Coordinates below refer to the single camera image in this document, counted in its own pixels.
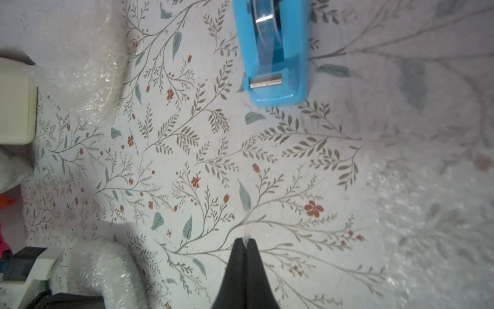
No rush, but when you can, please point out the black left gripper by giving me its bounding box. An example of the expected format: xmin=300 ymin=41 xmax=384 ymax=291
xmin=27 ymin=292 xmax=105 ymax=309

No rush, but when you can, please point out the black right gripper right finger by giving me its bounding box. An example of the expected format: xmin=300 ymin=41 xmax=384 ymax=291
xmin=245 ymin=239 xmax=280 ymax=309

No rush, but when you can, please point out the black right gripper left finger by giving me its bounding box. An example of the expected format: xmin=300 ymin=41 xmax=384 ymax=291
xmin=212 ymin=238 xmax=246 ymax=309

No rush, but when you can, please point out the clear bubble wrap sheet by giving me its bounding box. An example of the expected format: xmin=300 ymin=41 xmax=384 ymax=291
xmin=308 ymin=0 xmax=494 ymax=309
xmin=67 ymin=239 xmax=149 ymax=308
xmin=23 ymin=1 xmax=128 ymax=126

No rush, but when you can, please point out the floral table mat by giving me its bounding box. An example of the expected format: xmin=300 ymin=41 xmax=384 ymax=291
xmin=23 ymin=1 xmax=395 ymax=308

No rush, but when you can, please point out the grey white husky plush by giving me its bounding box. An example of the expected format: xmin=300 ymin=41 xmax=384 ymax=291
xmin=1 ymin=146 xmax=33 ymax=193

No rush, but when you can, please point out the blue tape dispenser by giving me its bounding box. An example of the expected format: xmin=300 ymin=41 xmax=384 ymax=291
xmin=233 ymin=0 xmax=311 ymax=108

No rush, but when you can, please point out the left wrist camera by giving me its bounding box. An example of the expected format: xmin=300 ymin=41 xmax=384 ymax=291
xmin=1 ymin=247 xmax=64 ymax=308

